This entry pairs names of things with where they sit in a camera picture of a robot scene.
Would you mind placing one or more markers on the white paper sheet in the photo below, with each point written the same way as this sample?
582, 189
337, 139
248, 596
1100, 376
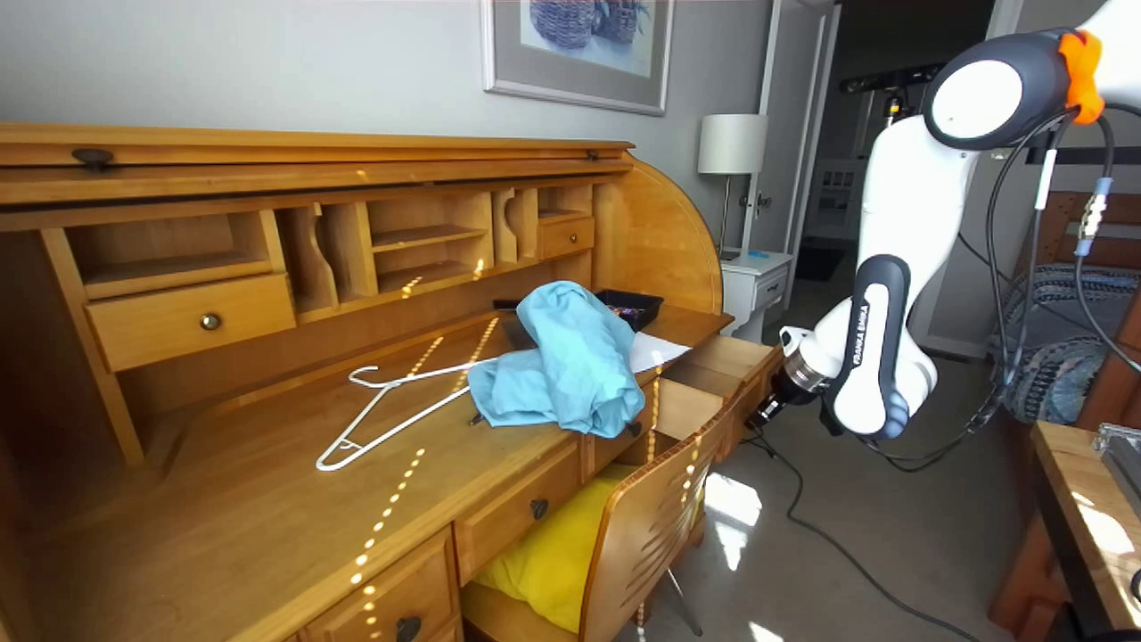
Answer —
658, 351

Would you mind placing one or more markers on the blue grey blanket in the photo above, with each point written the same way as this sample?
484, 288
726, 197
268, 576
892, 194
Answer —
1070, 369

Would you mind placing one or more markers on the framed blue picture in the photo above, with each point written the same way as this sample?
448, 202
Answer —
582, 48

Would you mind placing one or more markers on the white door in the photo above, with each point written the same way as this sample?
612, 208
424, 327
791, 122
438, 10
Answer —
788, 118

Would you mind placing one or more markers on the round brass knob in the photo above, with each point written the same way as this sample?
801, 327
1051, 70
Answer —
211, 323

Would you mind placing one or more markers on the wooden chair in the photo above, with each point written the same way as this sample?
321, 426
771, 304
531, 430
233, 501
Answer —
644, 523

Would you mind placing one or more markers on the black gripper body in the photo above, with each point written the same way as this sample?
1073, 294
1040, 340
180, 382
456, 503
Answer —
791, 381

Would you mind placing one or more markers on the large pedestal desk drawer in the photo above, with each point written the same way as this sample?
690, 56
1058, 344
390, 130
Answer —
378, 601

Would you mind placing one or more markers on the light blue cloth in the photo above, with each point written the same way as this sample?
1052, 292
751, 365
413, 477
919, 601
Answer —
573, 359

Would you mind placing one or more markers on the brown wooden bed frame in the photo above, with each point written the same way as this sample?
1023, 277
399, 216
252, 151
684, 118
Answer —
1123, 213

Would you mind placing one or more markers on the black tray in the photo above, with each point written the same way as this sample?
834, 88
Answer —
637, 308

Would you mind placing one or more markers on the wide centre desk drawer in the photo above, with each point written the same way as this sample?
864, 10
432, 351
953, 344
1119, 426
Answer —
503, 520

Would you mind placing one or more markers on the white table lamp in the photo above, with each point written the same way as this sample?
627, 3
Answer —
728, 144

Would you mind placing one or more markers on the wooden roll-top desk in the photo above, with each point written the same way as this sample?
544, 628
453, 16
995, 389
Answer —
235, 501

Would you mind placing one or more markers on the grey box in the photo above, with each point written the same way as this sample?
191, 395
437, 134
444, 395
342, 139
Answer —
1123, 466

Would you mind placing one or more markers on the small plain wooden drawer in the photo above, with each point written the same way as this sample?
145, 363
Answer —
566, 237

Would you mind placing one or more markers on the yellow seat cushion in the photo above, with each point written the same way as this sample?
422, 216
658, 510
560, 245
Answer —
555, 559

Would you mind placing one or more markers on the light wooden table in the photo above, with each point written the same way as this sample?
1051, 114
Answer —
1087, 523

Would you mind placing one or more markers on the small drawer with brass knob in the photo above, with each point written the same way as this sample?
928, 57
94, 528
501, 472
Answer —
153, 327

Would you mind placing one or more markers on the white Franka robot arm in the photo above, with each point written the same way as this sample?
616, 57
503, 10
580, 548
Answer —
911, 181

